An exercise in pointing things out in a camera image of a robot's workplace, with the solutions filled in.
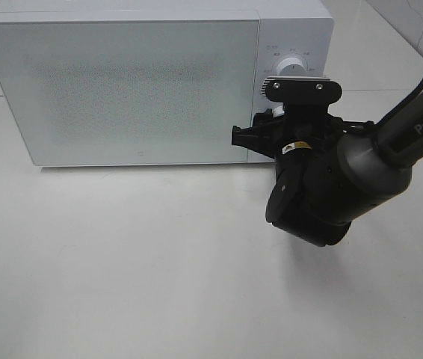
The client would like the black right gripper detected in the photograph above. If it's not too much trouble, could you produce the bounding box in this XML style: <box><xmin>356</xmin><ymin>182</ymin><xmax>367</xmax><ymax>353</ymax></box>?
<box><xmin>231</xmin><ymin>105</ymin><xmax>345</xmax><ymax>168</ymax></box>

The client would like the white timer knob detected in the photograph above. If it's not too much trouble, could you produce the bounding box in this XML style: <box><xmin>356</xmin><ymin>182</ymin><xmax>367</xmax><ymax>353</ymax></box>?
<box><xmin>273</xmin><ymin>106</ymin><xmax>284</xmax><ymax>117</ymax></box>

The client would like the white microwave door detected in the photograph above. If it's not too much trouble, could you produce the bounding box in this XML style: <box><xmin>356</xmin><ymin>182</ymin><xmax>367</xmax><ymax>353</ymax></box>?
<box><xmin>0</xmin><ymin>21</ymin><xmax>258</xmax><ymax>167</ymax></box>

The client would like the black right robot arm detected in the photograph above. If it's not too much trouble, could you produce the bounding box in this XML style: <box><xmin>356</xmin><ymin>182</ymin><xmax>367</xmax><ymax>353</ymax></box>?
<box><xmin>231</xmin><ymin>76</ymin><xmax>423</xmax><ymax>247</ymax></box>

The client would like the white power knob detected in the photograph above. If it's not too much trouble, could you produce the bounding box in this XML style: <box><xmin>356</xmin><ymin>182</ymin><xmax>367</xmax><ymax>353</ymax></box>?
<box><xmin>276</xmin><ymin>55</ymin><xmax>307</xmax><ymax>76</ymax></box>

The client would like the white microwave oven body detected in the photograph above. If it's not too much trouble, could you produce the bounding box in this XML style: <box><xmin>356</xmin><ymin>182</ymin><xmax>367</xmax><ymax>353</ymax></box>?
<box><xmin>0</xmin><ymin>1</ymin><xmax>334</xmax><ymax>164</ymax></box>

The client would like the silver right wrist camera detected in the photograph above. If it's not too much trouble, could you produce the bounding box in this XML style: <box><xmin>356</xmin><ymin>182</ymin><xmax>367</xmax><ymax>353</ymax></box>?
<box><xmin>261</xmin><ymin>76</ymin><xmax>342</xmax><ymax>105</ymax></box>

